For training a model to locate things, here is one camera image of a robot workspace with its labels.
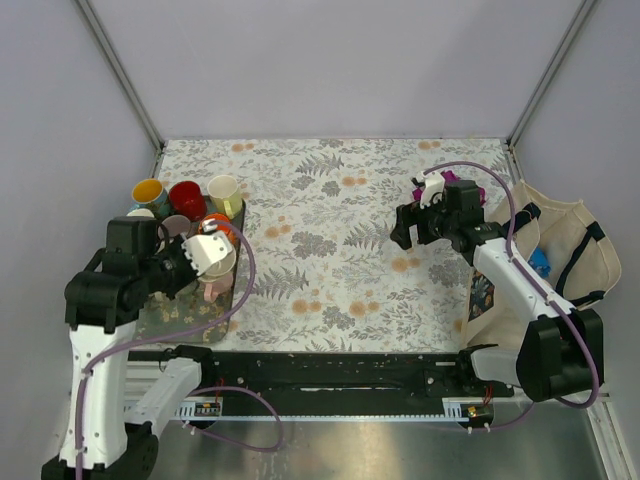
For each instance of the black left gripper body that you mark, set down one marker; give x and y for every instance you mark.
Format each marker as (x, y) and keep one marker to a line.
(171, 268)

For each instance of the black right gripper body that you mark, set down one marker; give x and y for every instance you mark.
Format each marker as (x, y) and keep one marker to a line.
(432, 222)

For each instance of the lilac mug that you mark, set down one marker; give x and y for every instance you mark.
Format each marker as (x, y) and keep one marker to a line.
(173, 225)

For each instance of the light pink ribbed mug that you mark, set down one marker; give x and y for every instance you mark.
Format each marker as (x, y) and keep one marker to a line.
(219, 278)

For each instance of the dark teal mug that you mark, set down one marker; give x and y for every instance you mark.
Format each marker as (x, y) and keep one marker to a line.
(141, 212)

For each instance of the orange mug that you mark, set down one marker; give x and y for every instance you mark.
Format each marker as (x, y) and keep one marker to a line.
(217, 222)

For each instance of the red mug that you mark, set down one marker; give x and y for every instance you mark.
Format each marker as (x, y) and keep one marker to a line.
(187, 200)

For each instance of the blue floral mug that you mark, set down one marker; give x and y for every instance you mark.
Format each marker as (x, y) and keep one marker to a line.
(152, 195)

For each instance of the light green faceted mug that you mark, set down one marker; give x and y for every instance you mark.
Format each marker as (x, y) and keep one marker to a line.
(224, 192)

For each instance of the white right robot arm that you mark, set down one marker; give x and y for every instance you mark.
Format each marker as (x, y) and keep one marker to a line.
(561, 351)

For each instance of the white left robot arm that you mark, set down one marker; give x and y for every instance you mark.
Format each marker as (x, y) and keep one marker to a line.
(104, 440)

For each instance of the purple candy bag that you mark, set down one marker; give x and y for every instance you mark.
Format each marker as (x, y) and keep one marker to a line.
(449, 177)

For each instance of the blue packet inside bag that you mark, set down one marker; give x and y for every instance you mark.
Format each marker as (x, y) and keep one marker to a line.
(540, 260)

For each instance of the cream canvas tote bag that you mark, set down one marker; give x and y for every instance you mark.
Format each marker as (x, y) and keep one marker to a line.
(583, 266)

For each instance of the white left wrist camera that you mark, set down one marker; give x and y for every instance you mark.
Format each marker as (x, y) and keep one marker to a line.
(207, 253)

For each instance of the white cable duct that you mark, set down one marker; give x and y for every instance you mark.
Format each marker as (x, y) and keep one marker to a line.
(199, 411)

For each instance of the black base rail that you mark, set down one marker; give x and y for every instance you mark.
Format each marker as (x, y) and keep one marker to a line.
(416, 373)

